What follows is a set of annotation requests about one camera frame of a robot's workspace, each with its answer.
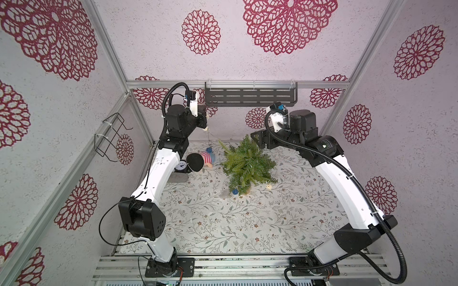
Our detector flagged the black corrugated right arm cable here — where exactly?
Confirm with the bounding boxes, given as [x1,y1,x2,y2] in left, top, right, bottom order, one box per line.
[264,108,408,286]

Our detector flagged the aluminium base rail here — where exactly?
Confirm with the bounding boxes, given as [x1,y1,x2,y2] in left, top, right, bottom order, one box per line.
[89,255,389,286]

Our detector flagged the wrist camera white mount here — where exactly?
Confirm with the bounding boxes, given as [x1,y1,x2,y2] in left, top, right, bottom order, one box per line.
[186,90,200,117]
[265,102,289,133]

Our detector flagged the grey slotted wall shelf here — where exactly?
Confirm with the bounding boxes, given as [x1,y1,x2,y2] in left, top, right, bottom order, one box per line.
[205,82,298,107]

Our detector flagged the black alarm clock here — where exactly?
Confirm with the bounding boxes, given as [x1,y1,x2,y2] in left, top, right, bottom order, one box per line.
[175,160,190,174]

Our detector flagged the small green christmas tree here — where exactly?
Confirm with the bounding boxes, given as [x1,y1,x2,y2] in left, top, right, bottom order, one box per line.
[218,134,278,195]

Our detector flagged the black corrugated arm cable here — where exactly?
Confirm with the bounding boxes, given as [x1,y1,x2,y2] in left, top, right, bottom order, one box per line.
[160,82,191,119]
[264,108,408,286]

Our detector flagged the string lights with rattan balls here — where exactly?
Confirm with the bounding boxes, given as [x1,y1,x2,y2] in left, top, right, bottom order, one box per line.
[200,121,278,196]

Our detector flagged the grey fabric glasses case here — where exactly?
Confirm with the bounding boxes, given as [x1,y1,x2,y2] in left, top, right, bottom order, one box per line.
[168,172,189,184]

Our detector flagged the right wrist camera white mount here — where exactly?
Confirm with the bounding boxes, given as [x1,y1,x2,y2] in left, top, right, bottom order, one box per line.
[265,102,289,133]

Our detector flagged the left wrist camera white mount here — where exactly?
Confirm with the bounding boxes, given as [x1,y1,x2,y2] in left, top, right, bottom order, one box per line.
[186,90,200,117]

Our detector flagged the black wire wall basket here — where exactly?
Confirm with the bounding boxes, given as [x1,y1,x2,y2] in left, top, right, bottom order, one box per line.
[93,113,135,166]

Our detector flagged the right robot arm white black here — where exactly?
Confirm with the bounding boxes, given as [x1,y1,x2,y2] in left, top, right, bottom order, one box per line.
[251,105,398,267]

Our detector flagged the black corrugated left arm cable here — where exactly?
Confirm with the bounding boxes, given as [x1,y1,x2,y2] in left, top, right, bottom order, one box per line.
[160,82,191,119]

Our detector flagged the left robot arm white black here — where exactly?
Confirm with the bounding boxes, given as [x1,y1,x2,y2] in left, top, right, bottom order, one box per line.
[118,104,207,277]

